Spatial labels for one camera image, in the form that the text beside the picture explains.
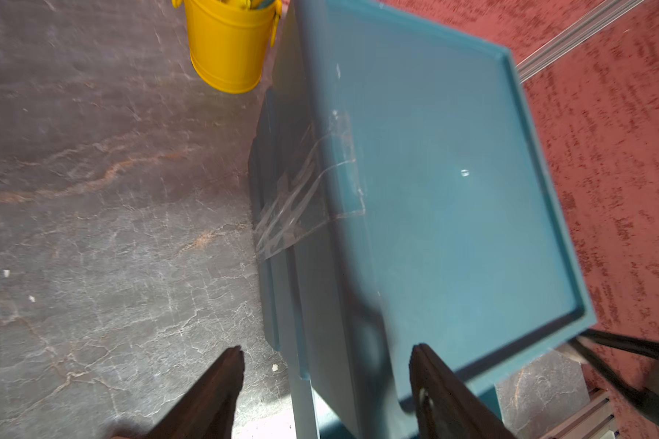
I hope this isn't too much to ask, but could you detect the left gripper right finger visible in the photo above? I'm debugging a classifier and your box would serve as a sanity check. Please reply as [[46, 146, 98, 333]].
[[409, 344, 514, 439]]

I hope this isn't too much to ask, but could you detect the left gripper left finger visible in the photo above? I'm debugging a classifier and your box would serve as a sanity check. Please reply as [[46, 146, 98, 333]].
[[109, 345, 246, 439]]

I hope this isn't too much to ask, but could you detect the teal three-drawer cabinet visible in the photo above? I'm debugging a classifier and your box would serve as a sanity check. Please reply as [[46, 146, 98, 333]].
[[249, 1, 596, 438]]

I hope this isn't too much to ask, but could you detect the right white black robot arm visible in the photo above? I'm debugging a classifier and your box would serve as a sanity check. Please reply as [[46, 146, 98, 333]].
[[567, 329, 659, 427]]

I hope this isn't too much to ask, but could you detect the clear tape on cabinet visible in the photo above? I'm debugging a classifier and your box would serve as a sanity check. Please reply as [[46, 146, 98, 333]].
[[253, 110, 366, 262]]

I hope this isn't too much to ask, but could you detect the yellow pen bucket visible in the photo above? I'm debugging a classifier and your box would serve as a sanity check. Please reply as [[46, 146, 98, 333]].
[[171, 0, 284, 94]]

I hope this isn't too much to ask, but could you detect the right aluminium corner post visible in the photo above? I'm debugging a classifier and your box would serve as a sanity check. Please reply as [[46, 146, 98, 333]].
[[516, 0, 644, 83]]

